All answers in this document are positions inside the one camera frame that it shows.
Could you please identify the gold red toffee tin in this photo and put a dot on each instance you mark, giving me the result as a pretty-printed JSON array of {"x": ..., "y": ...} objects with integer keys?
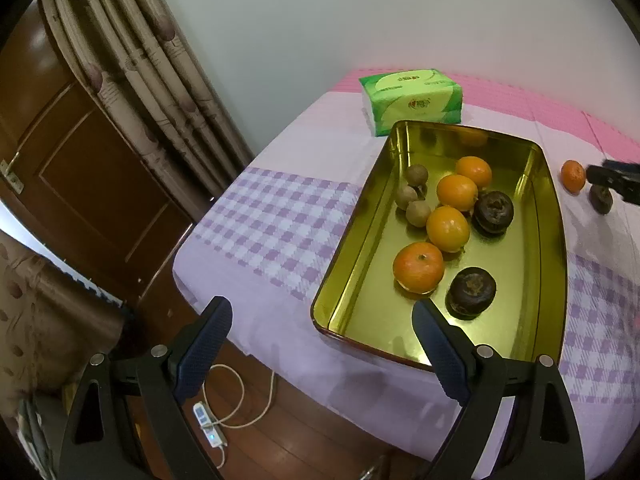
[{"x": 465, "y": 217}]

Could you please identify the brown longan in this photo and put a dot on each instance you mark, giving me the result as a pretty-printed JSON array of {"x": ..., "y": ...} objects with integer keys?
[
  {"x": 416, "y": 175},
  {"x": 417, "y": 213},
  {"x": 405, "y": 195}
]

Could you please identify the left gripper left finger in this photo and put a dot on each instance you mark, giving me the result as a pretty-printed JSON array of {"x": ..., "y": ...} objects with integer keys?
[{"x": 100, "y": 439}]

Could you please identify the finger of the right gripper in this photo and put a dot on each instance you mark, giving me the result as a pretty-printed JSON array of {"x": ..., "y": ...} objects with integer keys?
[{"x": 621, "y": 177}]

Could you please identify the beige patterned curtain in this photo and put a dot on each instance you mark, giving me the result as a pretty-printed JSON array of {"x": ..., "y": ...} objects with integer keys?
[{"x": 130, "y": 57}]

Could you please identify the orange tangerine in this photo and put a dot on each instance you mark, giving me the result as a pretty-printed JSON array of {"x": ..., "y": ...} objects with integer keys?
[
  {"x": 418, "y": 268},
  {"x": 573, "y": 176}
]

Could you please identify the yellow orange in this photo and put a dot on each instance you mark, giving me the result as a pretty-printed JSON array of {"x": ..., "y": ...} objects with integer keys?
[
  {"x": 457, "y": 191},
  {"x": 476, "y": 169},
  {"x": 447, "y": 229}
]

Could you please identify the brown patterned sofa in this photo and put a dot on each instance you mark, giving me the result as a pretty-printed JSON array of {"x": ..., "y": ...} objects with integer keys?
[{"x": 51, "y": 325}]

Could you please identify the green tissue pack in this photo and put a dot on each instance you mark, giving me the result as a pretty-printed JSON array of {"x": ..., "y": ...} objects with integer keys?
[{"x": 418, "y": 95}]

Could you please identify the brown wooden door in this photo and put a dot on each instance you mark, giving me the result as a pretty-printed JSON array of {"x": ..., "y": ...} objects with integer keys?
[{"x": 86, "y": 194}]

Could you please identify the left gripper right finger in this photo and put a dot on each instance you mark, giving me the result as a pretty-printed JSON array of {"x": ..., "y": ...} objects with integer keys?
[{"x": 542, "y": 439}]

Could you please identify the pink purple checkered tablecloth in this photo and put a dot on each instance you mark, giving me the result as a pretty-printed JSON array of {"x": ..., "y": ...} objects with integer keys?
[{"x": 267, "y": 243}]

